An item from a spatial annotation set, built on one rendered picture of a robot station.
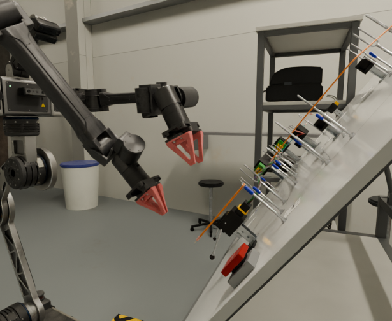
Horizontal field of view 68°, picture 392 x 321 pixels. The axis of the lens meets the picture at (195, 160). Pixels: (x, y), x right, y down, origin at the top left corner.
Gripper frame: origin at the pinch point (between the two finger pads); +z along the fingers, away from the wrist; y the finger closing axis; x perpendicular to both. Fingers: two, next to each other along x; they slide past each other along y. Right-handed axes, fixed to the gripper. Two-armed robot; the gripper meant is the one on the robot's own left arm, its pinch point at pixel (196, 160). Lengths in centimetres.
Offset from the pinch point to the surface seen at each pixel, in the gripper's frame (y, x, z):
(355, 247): 74, -22, 61
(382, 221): 90, -37, 59
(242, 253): -20.3, -8.7, 19.1
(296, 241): -25.1, -18.6, 18.5
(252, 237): 0.2, -4.7, 22.4
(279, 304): 19, 3, 49
